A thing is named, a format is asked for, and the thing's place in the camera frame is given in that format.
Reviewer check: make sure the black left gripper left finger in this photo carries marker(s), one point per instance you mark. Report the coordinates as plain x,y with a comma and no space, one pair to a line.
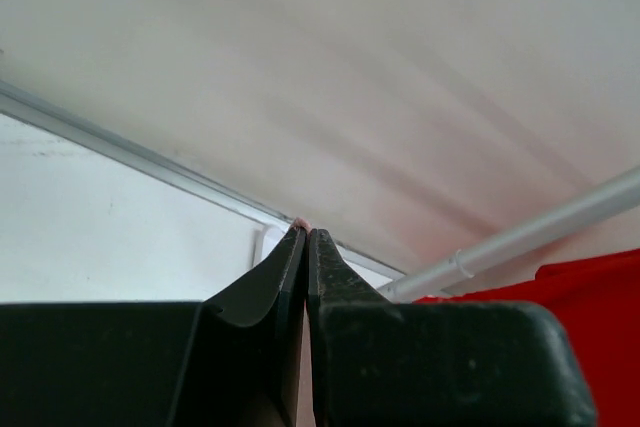
231,360

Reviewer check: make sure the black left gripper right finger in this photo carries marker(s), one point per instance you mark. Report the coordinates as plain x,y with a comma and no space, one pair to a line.
380,363

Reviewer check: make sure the red t shirt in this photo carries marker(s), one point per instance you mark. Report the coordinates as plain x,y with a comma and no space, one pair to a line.
596,299

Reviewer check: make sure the white clothes rack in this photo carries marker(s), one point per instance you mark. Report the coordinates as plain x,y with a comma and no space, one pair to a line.
445,262

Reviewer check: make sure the pink printed t shirt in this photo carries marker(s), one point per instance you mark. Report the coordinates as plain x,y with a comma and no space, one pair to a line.
301,223

